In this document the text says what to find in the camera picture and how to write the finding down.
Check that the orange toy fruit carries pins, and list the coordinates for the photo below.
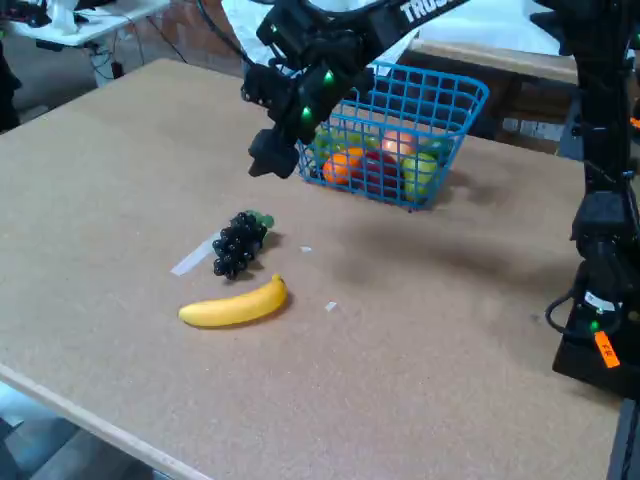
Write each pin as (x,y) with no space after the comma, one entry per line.
(337,167)

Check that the white background table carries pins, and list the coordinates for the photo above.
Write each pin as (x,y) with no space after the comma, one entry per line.
(100,27)

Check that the dark green round toy fruit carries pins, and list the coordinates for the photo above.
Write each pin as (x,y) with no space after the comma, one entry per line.
(439,146)

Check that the pink toy pomegranate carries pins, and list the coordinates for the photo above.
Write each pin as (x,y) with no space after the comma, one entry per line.
(398,145)

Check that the yellow-green toy fruit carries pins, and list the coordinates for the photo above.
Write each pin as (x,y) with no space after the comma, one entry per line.
(417,175)

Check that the long white tape strip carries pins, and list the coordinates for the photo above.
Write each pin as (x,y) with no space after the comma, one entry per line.
(192,259)

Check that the white cloth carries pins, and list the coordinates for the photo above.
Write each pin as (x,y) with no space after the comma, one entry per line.
(62,17)

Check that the small black camera box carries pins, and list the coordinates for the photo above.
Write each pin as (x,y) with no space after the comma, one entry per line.
(262,85)

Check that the small white tape piece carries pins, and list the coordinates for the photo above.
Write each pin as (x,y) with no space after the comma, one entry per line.
(330,306)

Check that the black toy grapes bunch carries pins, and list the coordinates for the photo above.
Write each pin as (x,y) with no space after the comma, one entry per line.
(237,245)

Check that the red round toy fruit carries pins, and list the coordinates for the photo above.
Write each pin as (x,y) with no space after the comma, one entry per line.
(380,172)

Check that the green toy grapes bunch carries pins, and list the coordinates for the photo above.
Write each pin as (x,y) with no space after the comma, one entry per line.
(345,140)

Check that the yellow toy banana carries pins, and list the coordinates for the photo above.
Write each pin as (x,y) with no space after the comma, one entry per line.
(235,309)

